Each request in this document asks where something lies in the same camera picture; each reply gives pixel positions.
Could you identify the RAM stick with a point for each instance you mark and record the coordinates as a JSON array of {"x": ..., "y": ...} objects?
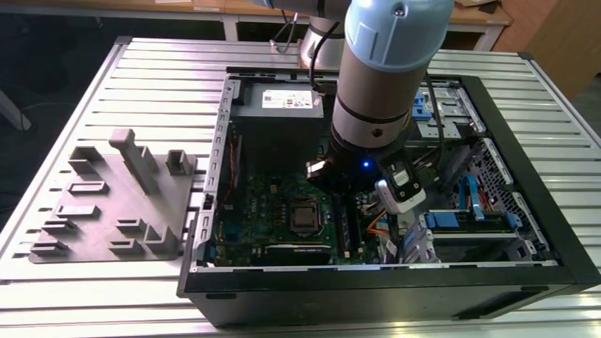
[{"x": 344, "y": 222}]

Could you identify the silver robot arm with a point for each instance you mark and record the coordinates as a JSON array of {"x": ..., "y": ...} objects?
[{"x": 376, "y": 88}]

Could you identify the black CPU socket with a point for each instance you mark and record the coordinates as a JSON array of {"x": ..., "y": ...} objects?
[{"x": 305, "y": 202}]

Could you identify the green motherboard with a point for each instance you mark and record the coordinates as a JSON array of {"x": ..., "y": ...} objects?
[{"x": 263, "y": 197}]

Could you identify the grey power supply unit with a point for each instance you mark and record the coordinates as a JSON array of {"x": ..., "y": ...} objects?
[{"x": 268, "y": 134}]

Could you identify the hard disk in blue carrier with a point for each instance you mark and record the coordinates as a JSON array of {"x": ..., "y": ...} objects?
[{"x": 445, "y": 219}]

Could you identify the metal drive cage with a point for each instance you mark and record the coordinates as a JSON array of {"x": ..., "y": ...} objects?
[{"x": 457, "y": 132}]

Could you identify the black graphics card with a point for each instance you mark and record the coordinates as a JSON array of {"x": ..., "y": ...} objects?
[{"x": 296, "y": 253}]

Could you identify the metal disk bay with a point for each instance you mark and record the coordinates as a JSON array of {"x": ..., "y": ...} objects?
[{"x": 474, "y": 236}]

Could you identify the black PC case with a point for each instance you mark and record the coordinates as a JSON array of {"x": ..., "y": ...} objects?
[{"x": 376, "y": 299}]

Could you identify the grey parts rack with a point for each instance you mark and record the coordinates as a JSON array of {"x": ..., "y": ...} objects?
[{"x": 127, "y": 197}]

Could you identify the brown wooden cabinet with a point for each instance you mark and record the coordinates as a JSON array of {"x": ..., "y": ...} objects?
[{"x": 553, "y": 35}]

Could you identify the white chair leg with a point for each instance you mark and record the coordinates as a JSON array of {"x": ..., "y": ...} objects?
[{"x": 13, "y": 112}]

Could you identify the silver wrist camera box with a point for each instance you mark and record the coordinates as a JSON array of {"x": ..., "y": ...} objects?
[
  {"x": 398, "y": 197},
  {"x": 314, "y": 169}
]

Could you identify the blue plastic drive bracket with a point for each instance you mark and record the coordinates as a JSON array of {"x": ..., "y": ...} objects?
[{"x": 421, "y": 105}]

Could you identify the wooden desk with white frame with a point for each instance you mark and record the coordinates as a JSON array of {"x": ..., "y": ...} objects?
[{"x": 469, "y": 15}]

